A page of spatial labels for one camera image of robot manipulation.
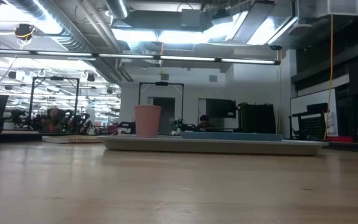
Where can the grey plastic tray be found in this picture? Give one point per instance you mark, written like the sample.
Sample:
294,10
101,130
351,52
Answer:
213,147

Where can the long ceiling light bar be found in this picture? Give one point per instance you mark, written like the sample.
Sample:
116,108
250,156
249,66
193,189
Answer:
185,58

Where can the person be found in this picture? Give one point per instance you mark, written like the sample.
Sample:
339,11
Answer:
54,119
204,122

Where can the dark wall monitor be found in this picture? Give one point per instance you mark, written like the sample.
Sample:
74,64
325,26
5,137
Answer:
221,109

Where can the red bin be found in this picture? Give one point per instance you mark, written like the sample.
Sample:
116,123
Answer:
340,139

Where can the pink ribbed cup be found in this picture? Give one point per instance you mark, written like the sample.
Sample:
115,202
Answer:
148,121

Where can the blue round plate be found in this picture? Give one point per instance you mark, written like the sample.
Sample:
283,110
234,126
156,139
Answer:
232,136

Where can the whiteboard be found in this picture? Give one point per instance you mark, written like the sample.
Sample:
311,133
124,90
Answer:
309,99

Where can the black equipment rack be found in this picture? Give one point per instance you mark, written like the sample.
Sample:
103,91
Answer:
256,118

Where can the black gantry frame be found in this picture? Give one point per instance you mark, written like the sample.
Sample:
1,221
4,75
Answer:
162,83
54,78

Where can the black background robot arm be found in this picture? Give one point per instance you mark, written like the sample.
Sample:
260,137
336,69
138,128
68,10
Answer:
79,121

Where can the black perforated cart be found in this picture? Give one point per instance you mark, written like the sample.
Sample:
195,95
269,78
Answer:
312,126

